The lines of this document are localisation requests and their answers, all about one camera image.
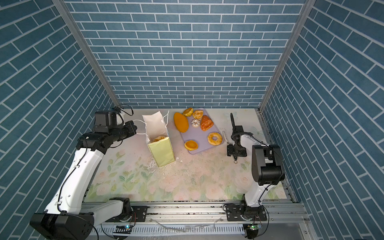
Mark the lilac plastic tray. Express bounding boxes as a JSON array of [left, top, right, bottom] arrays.
[[181, 116, 224, 155]]

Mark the aluminium right corner post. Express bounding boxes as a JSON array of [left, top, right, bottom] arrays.
[[258, 0, 317, 112]]

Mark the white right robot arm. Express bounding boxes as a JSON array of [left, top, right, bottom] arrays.
[[227, 125, 285, 221]]

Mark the brown croissant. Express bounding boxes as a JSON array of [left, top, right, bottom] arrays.
[[200, 115, 214, 132]]

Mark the large orange loaf chunk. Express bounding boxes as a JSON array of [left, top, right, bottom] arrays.
[[153, 136, 166, 143]]

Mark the green floral paper bag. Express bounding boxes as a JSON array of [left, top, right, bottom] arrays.
[[133, 111, 175, 167]]

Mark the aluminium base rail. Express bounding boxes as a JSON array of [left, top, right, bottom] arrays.
[[88, 200, 318, 240]]

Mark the pale puff pastry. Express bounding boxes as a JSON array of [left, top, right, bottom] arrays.
[[193, 110, 204, 120]]

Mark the plain ring donut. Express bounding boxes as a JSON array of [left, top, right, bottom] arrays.
[[207, 132, 223, 146]]

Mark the white chocolate drizzle donut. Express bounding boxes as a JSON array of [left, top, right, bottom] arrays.
[[191, 119, 201, 128]]

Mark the aluminium left corner post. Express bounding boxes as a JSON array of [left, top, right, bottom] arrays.
[[52, 0, 121, 106]]

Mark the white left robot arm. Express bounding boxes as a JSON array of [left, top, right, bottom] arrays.
[[30, 121, 137, 240]]

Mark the long oval orange bread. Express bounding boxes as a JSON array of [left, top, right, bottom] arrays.
[[174, 113, 189, 133]]

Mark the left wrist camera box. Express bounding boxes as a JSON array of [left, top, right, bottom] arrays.
[[93, 107, 124, 134]]

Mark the yellow tart shell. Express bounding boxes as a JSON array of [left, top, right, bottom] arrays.
[[183, 108, 194, 117]]

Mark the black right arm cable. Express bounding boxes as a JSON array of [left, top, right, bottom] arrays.
[[229, 112, 286, 199]]

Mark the aluminium corner post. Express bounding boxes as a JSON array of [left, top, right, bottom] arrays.
[[52, 0, 121, 106], [258, 0, 317, 112]]

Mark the white vented cable duct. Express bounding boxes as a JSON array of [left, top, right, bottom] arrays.
[[91, 224, 245, 237]]

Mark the orange egg tart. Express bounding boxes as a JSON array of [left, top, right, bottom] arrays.
[[184, 140, 199, 151]]

